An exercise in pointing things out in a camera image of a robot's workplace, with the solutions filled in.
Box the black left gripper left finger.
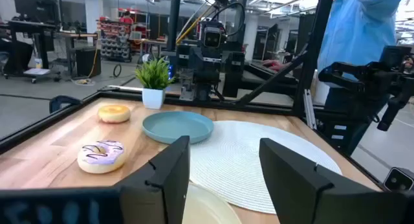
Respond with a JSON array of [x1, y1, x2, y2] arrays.
[[113, 135, 191, 224]]

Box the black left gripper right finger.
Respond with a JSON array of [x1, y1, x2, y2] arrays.
[[258, 138, 382, 224]]

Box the chocolate frosted donut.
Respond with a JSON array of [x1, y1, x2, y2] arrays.
[[76, 139, 127, 175]]

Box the yellow-topped cream donut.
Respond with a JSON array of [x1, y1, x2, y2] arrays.
[[97, 104, 132, 124]]

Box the cream round plate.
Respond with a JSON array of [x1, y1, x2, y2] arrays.
[[181, 181, 243, 224]]

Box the green plant in white pot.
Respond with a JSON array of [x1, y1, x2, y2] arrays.
[[135, 57, 175, 110]]

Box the blue round plate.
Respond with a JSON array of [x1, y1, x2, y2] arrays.
[[142, 111, 215, 145]]

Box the white round woven placemat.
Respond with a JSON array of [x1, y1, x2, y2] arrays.
[[189, 120, 343, 215]]

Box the person in red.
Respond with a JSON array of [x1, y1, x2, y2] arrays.
[[119, 10, 135, 26]]

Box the shelf with red bins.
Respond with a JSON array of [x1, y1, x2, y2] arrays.
[[96, 16, 133, 63]]

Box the black box on floor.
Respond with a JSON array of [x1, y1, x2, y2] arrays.
[[75, 46, 102, 78]]

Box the dark blue clamp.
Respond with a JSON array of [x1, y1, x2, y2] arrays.
[[49, 95, 82, 114]]

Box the person in blue shirt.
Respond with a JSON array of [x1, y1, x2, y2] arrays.
[[261, 0, 408, 153]]

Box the black standing desk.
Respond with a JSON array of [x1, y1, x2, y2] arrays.
[[3, 19, 62, 84]]

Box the black monitor on desk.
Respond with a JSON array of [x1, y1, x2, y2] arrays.
[[12, 0, 59, 24]]

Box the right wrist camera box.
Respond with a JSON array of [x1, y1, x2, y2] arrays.
[[197, 20, 228, 50]]

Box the yellow cable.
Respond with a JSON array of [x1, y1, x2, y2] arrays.
[[176, 0, 227, 45]]

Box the black looped cable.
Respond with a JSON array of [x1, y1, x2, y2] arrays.
[[210, 2, 246, 37]]

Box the black aluminium table frame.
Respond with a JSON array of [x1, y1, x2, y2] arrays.
[[0, 0, 386, 189]]

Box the small table-level camera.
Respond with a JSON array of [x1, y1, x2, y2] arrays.
[[383, 167, 414, 192]]

